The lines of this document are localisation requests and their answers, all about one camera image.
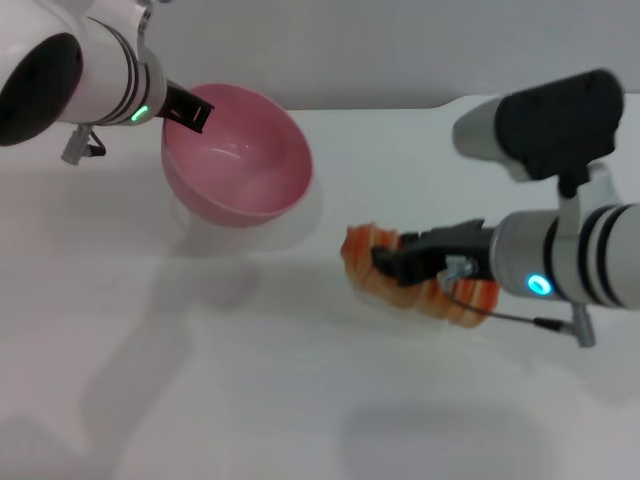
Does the pink plastic bowl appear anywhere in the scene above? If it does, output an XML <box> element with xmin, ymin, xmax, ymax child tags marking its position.
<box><xmin>160</xmin><ymin>82</ymin><xmax>314</xmax><ymax>229</ymax></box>

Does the right arm cable with plug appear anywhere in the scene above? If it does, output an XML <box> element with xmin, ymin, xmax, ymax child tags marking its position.
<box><xmin>438</xmin><ymin>254</ymin><xmax>597</xmax><ymax>349</ymax></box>

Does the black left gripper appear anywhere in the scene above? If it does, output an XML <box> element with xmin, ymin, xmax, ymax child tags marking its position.
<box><xmin>162</xmin><ymin>78</ymin><xmax>217</xmax><ymax>137</ymax></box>

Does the left arm cable with plug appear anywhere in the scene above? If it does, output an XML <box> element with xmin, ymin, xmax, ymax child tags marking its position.
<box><xmin>60</xmin><ymin>123</ymin><xmax>108</xmax><ymax>167</ymax></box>

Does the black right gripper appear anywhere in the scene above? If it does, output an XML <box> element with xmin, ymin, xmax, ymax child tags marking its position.
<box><xmin>370</xmin><ymin>217</ymin><xmax>499</xmax><ymax>288</ymax></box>

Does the orange striped bread roll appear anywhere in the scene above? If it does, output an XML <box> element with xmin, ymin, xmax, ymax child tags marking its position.
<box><xmin>340</xmin><ymin>221</ymin><xmax>501</xmax><ymax>330</ymax></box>

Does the arm cable with plug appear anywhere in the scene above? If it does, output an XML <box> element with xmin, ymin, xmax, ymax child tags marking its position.
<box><xmin>60</xmin><ymin>123</ymin><xmax>108</xmax><ymax>167</ymax></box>
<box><xmin>438</xmin><ymin>254</ymin><xmax>597</xmax><ymax>349</ymax></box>

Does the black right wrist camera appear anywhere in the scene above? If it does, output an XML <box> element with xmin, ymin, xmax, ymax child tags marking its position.
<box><xmin>451</xmin><ymin>68</ymin><xmax>627</xmax><ymax>236</ymax></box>

